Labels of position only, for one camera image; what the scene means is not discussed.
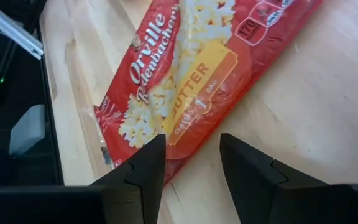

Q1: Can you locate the black device with green light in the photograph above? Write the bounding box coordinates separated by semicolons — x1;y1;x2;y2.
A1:
0;27;43;106

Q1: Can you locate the silver aluminium bar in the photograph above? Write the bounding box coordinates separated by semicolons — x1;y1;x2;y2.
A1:
0;0;45;60

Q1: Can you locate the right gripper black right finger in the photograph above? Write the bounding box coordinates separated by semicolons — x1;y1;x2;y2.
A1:
219;133;354;224

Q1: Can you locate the dark blue office chair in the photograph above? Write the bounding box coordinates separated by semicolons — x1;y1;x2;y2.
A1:
0;104;46;187

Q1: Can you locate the red butter popcorn bag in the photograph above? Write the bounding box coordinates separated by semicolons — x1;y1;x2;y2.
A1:
93;0;324;186

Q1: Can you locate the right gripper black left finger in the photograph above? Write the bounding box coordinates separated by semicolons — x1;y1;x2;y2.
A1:
90;133;167;224

